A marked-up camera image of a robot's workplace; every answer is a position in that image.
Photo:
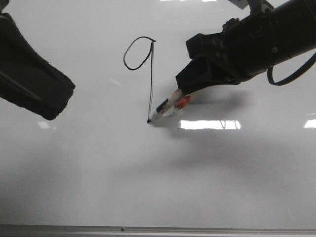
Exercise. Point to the black whiteboard marker with magnet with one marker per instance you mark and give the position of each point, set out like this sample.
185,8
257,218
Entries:
173,104

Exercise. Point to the white whiteboard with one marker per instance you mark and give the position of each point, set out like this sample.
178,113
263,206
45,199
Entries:
238,161

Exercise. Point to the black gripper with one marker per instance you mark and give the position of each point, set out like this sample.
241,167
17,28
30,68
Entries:
26,79
241,51

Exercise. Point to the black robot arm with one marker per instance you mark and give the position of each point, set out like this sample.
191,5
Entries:
294,33

